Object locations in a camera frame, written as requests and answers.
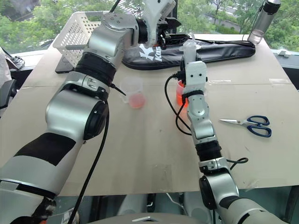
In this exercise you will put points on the black chair armrest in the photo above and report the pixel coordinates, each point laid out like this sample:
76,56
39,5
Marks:
5,93

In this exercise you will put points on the clear cup full red liquid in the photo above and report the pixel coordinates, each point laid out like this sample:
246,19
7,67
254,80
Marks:
180,95

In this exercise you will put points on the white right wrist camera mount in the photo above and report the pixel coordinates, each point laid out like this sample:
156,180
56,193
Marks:
195,74

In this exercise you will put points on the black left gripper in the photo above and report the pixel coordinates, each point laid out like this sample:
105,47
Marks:
168,24

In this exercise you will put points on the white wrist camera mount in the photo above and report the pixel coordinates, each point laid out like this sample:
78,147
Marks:
156,14
195,74

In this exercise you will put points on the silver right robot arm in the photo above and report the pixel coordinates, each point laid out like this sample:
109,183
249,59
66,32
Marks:
201,112

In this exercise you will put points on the clear cup little red liquid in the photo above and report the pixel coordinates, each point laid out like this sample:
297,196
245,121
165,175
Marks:
135,93

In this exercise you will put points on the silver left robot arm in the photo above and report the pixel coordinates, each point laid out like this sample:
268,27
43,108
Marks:
70,109

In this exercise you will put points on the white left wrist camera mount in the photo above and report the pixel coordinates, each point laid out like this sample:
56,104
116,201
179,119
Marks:
156,14

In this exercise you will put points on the grey robot torso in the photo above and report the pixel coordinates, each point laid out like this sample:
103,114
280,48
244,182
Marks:
140,218

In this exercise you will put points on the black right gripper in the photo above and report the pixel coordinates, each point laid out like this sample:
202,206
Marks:
183,77

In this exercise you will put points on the black bag white print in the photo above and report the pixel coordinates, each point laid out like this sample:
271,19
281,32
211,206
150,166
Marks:
210,52

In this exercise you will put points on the white perforated plastic basket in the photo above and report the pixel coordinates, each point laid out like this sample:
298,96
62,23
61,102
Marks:
74,37

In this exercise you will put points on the black flat tablet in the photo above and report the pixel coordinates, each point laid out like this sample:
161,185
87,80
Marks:
62,68

